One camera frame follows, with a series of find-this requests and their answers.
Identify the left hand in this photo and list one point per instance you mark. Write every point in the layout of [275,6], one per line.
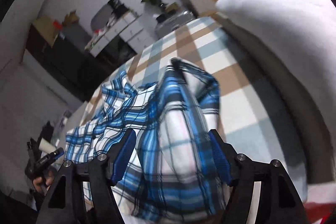
[42,184]

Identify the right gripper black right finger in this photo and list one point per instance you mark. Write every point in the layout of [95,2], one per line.
[236,171]

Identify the silver hard suitcase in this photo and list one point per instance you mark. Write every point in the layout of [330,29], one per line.
[167,23]

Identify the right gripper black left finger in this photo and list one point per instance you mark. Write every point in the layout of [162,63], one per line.
[105,171]

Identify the white drawer desk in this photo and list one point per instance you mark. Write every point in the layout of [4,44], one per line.
[129,28]

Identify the blue white plaid shirt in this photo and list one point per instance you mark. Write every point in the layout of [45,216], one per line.
[171,175]

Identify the dark cabinet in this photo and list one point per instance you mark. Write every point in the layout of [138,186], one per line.
[60,50]

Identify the white pillow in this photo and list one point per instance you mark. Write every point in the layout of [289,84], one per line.
[301,33]

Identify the checkered bed cover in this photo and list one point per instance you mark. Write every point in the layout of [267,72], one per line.
[243,120]

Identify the grey bag on desk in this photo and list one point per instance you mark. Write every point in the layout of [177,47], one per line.
[101,18]

